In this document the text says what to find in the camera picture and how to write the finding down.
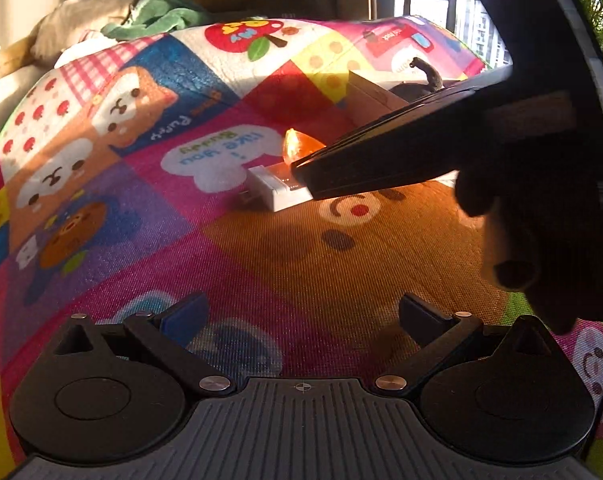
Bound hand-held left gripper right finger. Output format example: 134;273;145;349
370;294;558;397

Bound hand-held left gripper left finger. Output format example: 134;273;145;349
44;292;236;396

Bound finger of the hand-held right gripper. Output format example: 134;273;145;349
292;94;487;202
326;66;519;157

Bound black plush cat toy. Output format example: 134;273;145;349
389;57;445;107

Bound orange plastic toy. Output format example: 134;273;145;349
282;128;327;167

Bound white rectangular block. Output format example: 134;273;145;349
242;162;313;212

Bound person's right hand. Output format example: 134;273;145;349
454;125;603;337

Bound apartment buildings outside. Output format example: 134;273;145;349
456;0;512;68

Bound colourful printed play mat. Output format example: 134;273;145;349
0;15;603;480

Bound green towel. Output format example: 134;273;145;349
102;0;212;41

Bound beige pillow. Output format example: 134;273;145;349
32;0;137;66

